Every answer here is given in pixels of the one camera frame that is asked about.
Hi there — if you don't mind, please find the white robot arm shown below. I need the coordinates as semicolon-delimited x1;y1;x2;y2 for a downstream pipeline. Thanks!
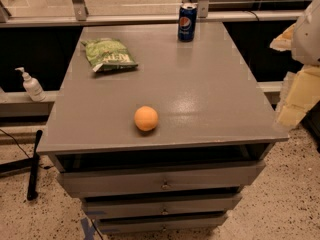
291;0;320;66

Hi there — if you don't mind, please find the grey drawer cabinet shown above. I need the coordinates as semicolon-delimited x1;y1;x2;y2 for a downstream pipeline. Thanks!
36;21;290;236

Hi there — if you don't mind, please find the orange fruit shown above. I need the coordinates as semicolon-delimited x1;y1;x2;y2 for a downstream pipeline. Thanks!
134;106;159;131

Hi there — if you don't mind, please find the top grey drawer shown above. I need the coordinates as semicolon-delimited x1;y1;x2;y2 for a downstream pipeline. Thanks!
57;160;265;198

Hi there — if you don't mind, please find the grey drawer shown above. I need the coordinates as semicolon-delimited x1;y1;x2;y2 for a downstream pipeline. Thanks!
82;194;242;219
98;212;227;234
57;160;265;198

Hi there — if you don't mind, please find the green chip bag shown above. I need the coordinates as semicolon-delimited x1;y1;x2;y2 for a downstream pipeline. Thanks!
81;38;138;73

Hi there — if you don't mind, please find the blue Pepsi can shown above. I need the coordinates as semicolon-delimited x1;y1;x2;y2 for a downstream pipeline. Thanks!
178;3;197;42

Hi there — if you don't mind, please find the middle grey drawer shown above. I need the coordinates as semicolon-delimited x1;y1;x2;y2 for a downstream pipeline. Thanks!
82;194;242;219

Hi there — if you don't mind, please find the bottom grey drawer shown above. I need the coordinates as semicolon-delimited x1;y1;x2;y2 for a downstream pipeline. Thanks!
98;212;227;234

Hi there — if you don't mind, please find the white pump bottle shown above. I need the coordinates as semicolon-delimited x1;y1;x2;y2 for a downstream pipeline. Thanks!
16;67;46;102

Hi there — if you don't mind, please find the black stand leg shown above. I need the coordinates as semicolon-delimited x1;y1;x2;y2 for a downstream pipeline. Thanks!
0;130;42;201

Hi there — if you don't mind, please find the black floor cable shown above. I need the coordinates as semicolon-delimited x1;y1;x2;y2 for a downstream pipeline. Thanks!
0;127;54;170

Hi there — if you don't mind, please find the grey metal window rail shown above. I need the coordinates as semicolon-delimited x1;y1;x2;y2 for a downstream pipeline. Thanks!
0;0;306;28

